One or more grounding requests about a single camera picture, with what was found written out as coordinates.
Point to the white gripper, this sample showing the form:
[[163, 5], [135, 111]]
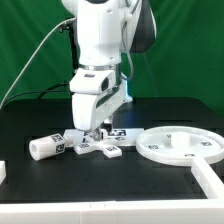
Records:
[[90, 111]]

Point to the white round table top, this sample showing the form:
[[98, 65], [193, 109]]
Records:
[[179, 145]]

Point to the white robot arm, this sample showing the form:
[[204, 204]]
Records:
[[105, 30]]

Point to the white marker sheet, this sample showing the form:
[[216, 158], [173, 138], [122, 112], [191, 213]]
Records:
[[118, 137]]

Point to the white block at left edge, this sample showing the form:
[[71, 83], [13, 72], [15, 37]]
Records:
[[2, 171]]

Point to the white L-shaped fence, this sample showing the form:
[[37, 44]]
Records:
[[209, 210]]

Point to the black camera on stand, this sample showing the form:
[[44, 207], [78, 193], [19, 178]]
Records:
[[69, 26]]

